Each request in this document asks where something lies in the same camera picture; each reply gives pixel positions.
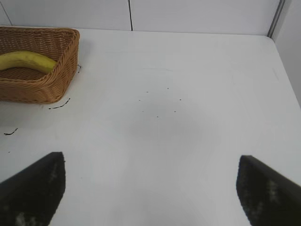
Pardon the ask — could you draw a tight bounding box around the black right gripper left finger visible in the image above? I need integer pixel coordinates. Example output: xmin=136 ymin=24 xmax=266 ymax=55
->
xmin=0 ymin=151 xmax=66 ymax=226

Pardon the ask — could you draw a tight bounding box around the brown woven wicker basket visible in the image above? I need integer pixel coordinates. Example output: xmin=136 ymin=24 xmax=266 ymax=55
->
xmin=0 ymin=25 xmax=81 ymax=105

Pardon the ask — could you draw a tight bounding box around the yellow banana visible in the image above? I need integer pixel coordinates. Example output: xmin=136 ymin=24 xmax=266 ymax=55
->
xmin=0 ymin=50 xmax=58 ymax=74

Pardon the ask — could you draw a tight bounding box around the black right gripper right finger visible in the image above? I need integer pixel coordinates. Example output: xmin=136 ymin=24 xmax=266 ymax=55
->
xmin=236 ymin=154 xmax=301 ymax=226

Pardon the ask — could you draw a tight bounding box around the grey metal corner post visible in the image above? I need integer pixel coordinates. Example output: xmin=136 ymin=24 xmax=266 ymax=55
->
xmin=267 ymin=0 xmax=286 ymax=38

